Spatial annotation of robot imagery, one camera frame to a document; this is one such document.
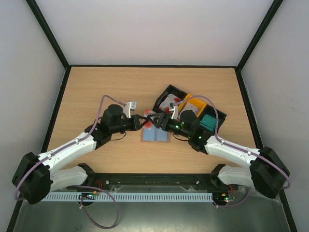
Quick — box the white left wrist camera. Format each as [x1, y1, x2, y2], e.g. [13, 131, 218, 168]
[123, 101, 137, 118]

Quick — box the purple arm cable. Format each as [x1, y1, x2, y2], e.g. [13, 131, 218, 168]
[14, 94, 128, 229]
[172, 94, 292, 209]

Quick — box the yellow card bin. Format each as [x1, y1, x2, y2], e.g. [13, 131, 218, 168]
[177, 98, 207, 120]

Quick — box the black card bin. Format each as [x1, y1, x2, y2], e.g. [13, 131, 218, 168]
[153, 85, 187, 115]

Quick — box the red white cards stack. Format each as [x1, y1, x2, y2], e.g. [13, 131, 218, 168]
[158, 94, 181, 114]

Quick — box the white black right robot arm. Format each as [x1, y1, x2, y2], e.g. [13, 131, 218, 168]
[147, 110, 290, 199]

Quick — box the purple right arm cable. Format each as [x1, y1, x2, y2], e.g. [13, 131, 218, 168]
[172, 94, 292, 209]

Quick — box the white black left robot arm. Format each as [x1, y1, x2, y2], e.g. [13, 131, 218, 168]
[12, 104, 148, 204]

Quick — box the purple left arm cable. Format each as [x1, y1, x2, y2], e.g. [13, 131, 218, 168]
[14, 94, 128, 229]

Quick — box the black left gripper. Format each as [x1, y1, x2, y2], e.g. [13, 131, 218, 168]
[111, 115, 148, 134]

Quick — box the teal cards stack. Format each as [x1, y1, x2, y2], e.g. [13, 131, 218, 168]
[199, 114, 216, 132]

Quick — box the black mounting rail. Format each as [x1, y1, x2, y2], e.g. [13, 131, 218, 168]
[24, 172, 281, 191]

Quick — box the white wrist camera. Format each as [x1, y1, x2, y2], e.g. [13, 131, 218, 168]
[123, 101, 137, 118]
[169, 102, 179, 119]

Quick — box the black enclosure frame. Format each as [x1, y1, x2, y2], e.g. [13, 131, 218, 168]
[0, 0, 309, 232]

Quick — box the white slotted cable duct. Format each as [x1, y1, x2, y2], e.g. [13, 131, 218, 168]
[43, 192, 213, 203]

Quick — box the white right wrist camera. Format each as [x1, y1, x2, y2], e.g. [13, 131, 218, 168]
[169, 102, 179, 119]

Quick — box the black bin with teal cards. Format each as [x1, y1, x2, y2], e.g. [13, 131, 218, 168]
[198, 104, 226, 132]

